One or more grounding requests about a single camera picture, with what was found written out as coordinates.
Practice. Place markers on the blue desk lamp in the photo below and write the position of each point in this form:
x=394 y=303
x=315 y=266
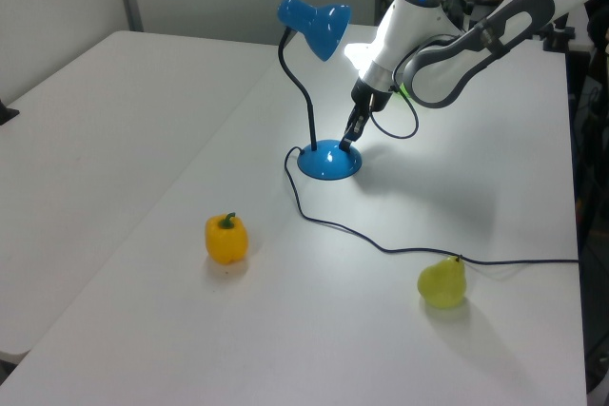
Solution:
x=328 y=163

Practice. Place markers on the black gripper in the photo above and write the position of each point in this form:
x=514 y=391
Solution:
x=371 y=97

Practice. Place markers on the yellow bell pepper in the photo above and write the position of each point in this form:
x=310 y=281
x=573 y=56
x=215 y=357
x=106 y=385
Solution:
x=226 y=239

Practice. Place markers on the black table clamp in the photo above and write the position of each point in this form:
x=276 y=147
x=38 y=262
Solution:
x=557 y=35

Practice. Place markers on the green pear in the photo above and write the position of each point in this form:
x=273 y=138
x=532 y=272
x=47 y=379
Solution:
x=442 y=284

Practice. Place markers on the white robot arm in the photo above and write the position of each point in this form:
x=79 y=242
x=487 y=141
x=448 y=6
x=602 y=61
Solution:
x=404 y=21

